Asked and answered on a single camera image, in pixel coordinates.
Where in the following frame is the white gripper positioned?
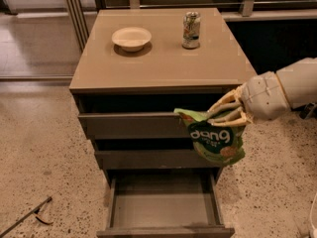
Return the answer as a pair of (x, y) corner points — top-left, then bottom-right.
(207, 71), (290, 127)

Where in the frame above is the green rice chip bag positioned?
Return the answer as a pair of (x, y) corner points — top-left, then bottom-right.
(174, 108), (245, 167)

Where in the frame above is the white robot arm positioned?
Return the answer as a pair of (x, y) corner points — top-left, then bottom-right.
(207, 58), (317, 127)

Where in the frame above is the grey top drawer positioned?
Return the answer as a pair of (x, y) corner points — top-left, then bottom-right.
(78, 112), (189, 140)

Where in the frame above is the grey middle drawer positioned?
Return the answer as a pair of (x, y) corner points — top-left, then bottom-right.
(95, 149), (216, 170)

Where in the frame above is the grey drawer cabinet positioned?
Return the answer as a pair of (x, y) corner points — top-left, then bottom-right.
(70, 8), (256, 179)

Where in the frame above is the grey open bottom drawer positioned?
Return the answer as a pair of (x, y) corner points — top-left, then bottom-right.
(96, 172), (235, 238)

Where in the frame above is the dark device on floor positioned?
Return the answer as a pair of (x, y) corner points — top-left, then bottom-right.
(299, 102), (317, 119)

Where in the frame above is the white soda can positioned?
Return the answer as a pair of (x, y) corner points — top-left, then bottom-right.
(182, 12), (201, 49)

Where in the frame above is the white paper bowl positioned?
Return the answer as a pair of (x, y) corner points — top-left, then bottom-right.
(112, 27), (152, 52)

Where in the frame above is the dark stick on floor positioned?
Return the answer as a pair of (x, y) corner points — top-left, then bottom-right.
(0, 196), (53, 238)

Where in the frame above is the white cable on floor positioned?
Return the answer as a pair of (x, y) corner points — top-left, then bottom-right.
(308, 192), (317, 238)

